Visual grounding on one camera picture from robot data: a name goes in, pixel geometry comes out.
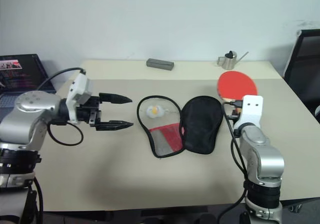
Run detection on small metal watering can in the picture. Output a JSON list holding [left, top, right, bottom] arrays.
[[216, 50, 250, 70]]

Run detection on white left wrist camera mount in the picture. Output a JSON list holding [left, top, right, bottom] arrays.
[[65, 72, 95, 123]]

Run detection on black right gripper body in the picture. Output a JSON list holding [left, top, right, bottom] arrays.
[[225, 105, 243, 121]]

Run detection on red table tennis paddle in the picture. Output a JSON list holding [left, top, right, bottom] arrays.
[[216, 70, 259, 105]]

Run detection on open laptop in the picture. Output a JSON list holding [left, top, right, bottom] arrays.
[[0, 54, 57, 109]]

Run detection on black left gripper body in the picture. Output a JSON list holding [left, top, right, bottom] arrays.
[[74, 95, 103, 129]]

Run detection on small white yellow item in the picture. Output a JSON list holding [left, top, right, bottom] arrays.
[[145, 105, 168, 119]]

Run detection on black office chair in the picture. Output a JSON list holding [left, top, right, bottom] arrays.
[[283, 29, 320, 125]]

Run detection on grey rectangular box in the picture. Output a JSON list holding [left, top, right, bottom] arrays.
[[145, 58, 175, 72]]

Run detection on red black paddle case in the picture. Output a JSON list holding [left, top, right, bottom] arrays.
[[136, 95, 224, 159]]

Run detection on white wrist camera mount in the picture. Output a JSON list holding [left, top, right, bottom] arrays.
[[235, 95, 265, 129], [65, 72, 95, 123]]

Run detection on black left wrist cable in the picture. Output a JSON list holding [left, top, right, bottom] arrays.
[[37, 67, 87, 147]]

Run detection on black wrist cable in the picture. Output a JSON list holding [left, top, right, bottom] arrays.
[[37, 67, 87, 147], [223, 100, 251, 224]]

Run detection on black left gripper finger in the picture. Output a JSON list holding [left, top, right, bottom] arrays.
[[94, 120, 135, 132], [98, 92, 134, 105]]

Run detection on black left shoulder cable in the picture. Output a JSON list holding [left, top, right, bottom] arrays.
[[31, 175, 45, 224]]

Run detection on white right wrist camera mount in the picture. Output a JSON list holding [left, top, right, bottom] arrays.
[[235, 95, 265, 129]]

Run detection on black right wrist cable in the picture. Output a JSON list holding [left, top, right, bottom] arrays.
[[223, 100, 251, 224]]

